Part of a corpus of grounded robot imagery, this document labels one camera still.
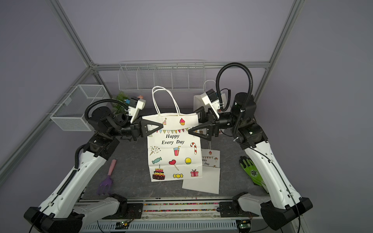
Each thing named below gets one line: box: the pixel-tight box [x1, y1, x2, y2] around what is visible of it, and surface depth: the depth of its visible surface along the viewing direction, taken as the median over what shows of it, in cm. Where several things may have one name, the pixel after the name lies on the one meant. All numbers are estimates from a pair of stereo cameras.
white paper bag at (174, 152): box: [141, 85, 203, 183], surface depth 55 cm
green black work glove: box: [238, 155, 270, 194], surface depth 88 cm
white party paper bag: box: [182, 140, 221, 195], surface depth 83 cm
